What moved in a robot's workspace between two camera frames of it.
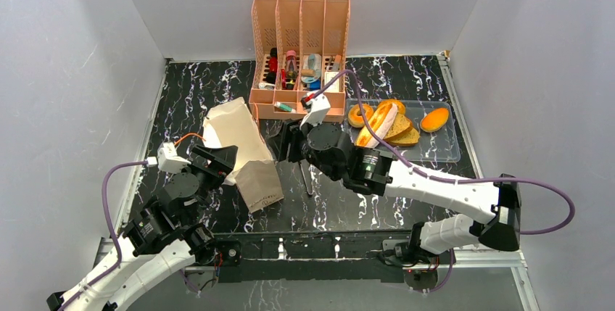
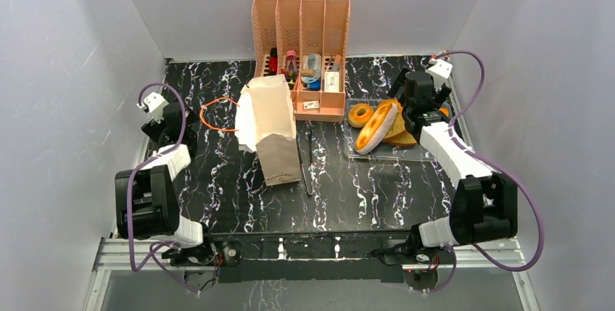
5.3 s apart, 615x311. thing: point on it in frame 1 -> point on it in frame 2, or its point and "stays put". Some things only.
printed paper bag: [254, 171] -> [265, 124]
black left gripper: [222, 162] -> [157, 131]
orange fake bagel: [355, 119] stays put
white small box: [334, 87] stays put
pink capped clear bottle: [291, 70] stays put
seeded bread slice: [408, 137] stays put
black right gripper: [292, 141] -> [403, 85]
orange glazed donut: [379, 124] stays put
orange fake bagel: [401, 107] stays put
